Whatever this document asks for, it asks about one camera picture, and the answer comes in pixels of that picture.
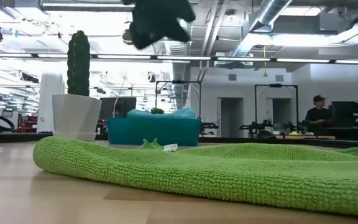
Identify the person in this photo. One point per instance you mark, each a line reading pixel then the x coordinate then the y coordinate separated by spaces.
pixel 319 113

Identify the blue microfiber towel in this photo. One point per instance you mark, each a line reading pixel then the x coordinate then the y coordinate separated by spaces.
pixel 172 113

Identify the long ceiling light strip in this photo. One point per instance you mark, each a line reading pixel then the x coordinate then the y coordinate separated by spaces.
pixel 123 56

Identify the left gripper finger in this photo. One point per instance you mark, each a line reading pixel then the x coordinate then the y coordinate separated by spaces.
pixel 143 39
pixel 180 31

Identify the black background robot arm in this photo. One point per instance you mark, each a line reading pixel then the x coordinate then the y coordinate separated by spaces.
pixel 294 127
pixel 256 127

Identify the green cactus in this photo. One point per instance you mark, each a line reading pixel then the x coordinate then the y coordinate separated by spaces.
pixel 79 62

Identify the silver ribbed air duct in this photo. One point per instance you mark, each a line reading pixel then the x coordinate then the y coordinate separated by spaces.
pixel 269 9
pixel 179 48

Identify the teal plastic tray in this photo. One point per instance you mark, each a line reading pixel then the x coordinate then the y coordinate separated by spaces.
pixel 154 132

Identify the black storage cabinet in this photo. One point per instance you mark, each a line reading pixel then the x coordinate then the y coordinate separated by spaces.
pixel 353 119

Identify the green microfiber towel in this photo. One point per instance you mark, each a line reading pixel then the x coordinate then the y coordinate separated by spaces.
pixel 197 174

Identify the white hexagonal plant pot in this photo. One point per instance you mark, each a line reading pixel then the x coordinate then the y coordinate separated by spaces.
pixel 76 115

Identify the black gantry frame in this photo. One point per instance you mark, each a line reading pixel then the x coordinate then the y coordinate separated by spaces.
pixel 179 82
pixel 275 85

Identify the black background monitor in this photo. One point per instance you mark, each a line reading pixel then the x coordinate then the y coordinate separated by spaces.
pixel 117 107

